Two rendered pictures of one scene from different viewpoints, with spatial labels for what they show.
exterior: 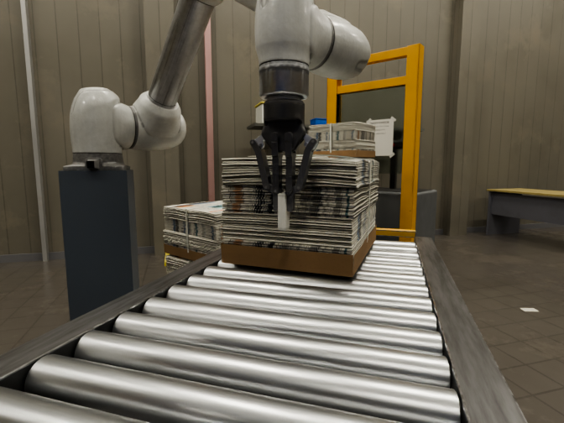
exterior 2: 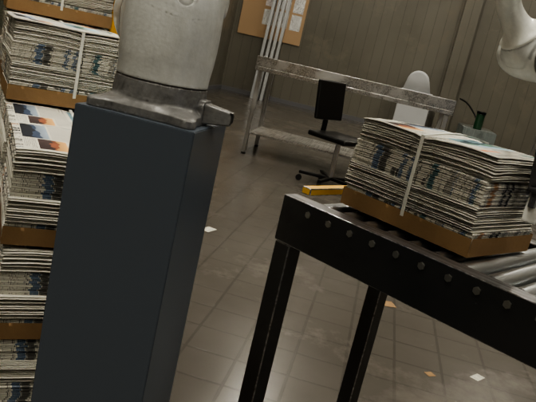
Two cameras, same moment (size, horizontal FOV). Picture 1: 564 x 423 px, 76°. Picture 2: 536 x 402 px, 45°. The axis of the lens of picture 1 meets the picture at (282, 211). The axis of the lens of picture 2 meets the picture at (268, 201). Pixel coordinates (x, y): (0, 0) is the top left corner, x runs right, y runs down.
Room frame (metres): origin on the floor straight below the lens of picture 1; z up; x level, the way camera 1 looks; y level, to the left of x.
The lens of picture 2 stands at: (0.61, 1.55, 1.16)
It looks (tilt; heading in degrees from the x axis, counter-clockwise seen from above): 14 degrees down; 294
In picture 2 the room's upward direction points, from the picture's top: 13 degrees clockwise
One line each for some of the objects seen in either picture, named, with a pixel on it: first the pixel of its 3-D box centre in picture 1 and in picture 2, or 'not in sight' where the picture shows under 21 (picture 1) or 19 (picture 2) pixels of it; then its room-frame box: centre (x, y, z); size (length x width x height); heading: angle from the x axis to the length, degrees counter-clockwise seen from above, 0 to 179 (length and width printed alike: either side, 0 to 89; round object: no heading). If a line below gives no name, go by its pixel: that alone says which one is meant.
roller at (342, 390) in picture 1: (243, 378); not in sight; (0.39, 0.04, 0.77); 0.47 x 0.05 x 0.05; 73
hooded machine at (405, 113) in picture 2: not in sight; (413, 103); (3.70, -10.82, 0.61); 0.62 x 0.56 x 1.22; 16
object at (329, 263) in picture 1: (295, 250); (472, 233); (0.79, -0.03, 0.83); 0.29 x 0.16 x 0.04; 69
